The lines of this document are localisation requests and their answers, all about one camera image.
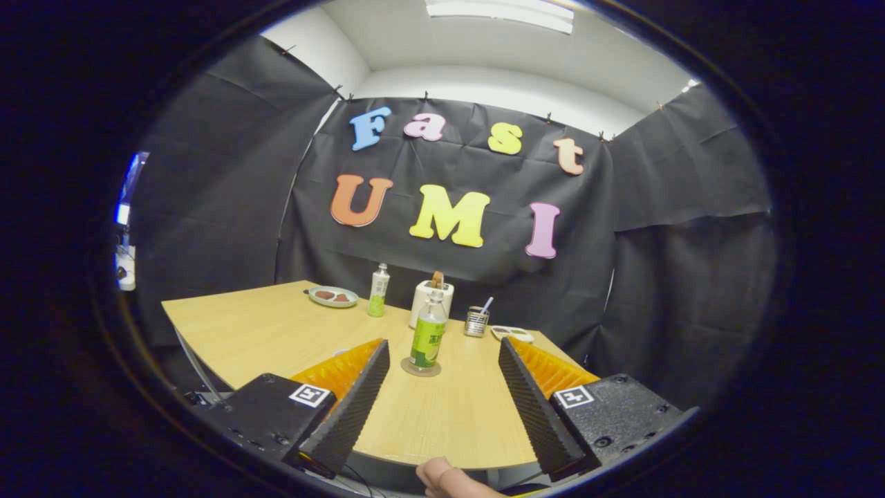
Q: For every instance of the pale green plate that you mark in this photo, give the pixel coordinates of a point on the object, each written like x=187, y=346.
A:
x=332, y=302

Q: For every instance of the glowing blue screen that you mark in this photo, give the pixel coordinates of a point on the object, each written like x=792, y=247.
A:
x=128, y=190

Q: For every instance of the round brown coaster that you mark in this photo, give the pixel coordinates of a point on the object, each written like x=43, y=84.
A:
x=435, y=371

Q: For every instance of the small capped green bottle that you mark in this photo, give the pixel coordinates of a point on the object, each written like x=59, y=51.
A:
x=378, y=290

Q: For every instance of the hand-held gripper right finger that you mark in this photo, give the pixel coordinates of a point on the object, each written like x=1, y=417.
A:
x=536, y=408

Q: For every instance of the white device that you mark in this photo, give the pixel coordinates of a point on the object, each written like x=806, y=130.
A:
x=126, y=270

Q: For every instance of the light blue straw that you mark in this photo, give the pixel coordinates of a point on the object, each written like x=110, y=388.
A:
x=487, y=305

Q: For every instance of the ceiling light panel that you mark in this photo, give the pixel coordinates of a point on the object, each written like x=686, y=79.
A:
x=501, y=14

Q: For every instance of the brown bread slice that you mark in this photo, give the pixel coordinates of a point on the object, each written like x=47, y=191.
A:
x=437, y=280

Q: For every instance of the metal mesh holder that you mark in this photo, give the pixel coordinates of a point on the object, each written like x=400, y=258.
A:
x=476, y=324

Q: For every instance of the small white tray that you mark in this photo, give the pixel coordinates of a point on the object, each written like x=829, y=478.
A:
x=513, y=334

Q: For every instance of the wooden table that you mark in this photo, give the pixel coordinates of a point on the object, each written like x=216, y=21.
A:
x=263, y=332

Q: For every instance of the green label juice bottle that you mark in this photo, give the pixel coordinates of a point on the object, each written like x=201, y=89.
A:
x=427, y=342

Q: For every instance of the white toaster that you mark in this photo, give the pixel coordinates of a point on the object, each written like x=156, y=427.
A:
x=420, y=301

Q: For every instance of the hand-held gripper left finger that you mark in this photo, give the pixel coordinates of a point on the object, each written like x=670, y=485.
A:
x=356, y=408

